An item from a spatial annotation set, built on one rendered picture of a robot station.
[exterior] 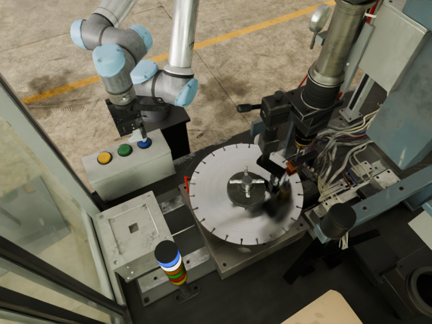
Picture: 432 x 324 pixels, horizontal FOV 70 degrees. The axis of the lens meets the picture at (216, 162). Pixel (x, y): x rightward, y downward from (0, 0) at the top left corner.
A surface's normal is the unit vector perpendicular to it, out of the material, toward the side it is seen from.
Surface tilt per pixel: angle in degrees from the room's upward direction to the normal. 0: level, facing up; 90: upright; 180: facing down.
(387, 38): 90
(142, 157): 0
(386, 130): 90
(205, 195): 0
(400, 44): 90
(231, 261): 0
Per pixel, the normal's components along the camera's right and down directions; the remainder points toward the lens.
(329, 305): -0.02, -0.55
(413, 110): -0.90, 0.38
